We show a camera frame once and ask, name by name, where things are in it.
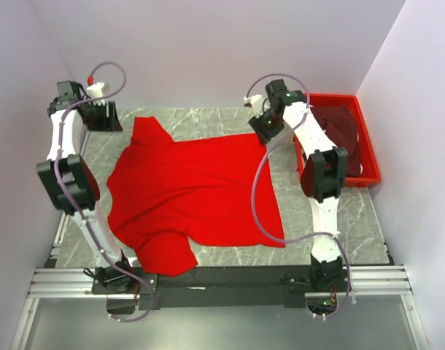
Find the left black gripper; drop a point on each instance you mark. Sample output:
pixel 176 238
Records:
pixel 103 119

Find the dark maroon t shirt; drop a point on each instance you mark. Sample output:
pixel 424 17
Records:
pixel 340 127

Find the aluminium frame rail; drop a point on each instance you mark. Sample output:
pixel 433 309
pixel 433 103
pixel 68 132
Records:
pixel 73 283

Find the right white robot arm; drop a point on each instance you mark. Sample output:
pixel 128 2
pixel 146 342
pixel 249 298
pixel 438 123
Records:
pixel 323 175

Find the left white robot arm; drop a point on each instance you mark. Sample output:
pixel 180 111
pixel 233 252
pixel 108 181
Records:
pixel 70 184

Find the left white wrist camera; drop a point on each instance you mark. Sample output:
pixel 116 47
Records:
pixel 97 90

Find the red t shirt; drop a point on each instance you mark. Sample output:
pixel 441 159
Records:
pixel 167 194

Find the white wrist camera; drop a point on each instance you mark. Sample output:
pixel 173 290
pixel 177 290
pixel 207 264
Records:
pixel 97 90
pixel 254 102

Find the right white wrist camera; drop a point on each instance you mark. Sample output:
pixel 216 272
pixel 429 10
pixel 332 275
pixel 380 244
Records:
pixel 254 102

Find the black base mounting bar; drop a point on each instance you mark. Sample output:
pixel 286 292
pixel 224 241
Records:
pixel 271 285

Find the red plastic bin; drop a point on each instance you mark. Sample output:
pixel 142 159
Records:
pixel 370 153

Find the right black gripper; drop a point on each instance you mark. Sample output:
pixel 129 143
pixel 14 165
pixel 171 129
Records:
pixel 265 128

